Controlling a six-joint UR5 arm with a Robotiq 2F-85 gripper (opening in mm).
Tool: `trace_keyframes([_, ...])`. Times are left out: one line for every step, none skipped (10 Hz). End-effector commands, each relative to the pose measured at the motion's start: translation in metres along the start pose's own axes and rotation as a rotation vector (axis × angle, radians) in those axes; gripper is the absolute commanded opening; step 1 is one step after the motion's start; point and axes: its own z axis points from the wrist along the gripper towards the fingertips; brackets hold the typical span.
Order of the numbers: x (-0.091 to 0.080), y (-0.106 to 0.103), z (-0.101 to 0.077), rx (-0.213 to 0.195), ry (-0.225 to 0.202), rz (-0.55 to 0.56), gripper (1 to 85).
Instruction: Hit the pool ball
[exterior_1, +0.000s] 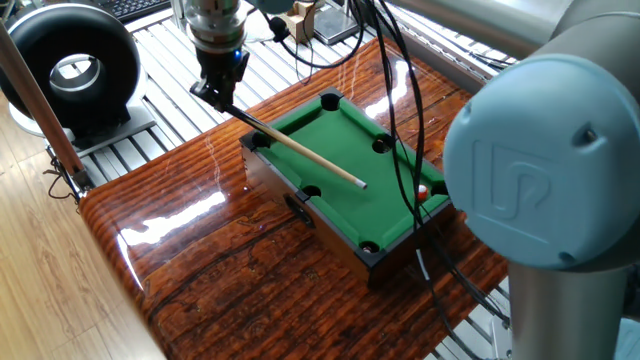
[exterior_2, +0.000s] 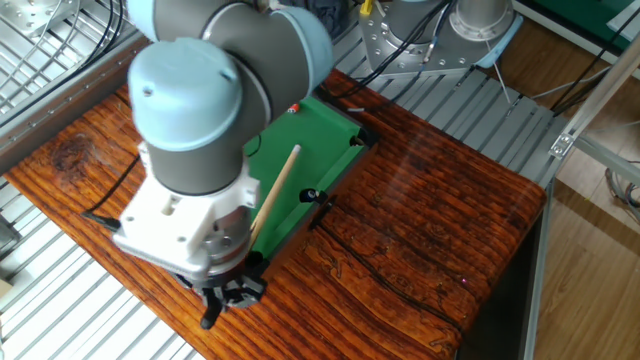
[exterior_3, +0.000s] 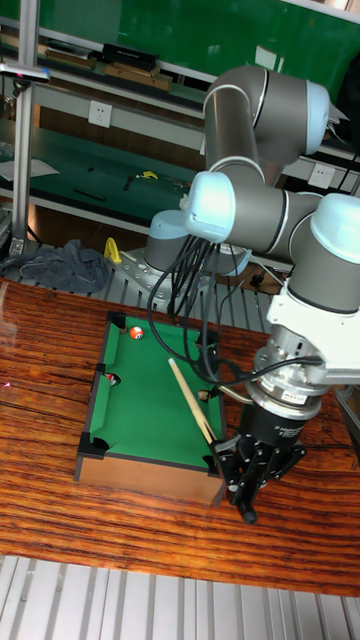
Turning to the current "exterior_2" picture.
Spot grey floor cables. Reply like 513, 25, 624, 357
603, 167, 640, 224

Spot grey aluminium rail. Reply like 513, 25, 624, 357
0, 27, 151, 174

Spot silver robot mounting plate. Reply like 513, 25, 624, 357
357, 0, 525, 80

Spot round-holed silver metal plate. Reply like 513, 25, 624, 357
0, 0, 76, 37

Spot glossy wooden board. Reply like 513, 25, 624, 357
4, 68, 548, 360

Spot green board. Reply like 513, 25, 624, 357
514, 0, 640, 56

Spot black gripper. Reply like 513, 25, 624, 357
192, 267, 269, 331

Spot wooden pool cue black handle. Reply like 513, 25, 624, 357
248, 144, 303, 249

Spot aluminium frame leg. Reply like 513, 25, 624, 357
519, 182, 556, 360

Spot mini green felt pool table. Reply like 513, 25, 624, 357
239, 93, 380, 281

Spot black plug cable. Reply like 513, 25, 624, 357
81, 152, 143, 232

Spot aluminium frame beam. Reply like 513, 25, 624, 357
548, 34, 640, 174

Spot wire mesh rack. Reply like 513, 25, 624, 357
0, 0, 129, 115

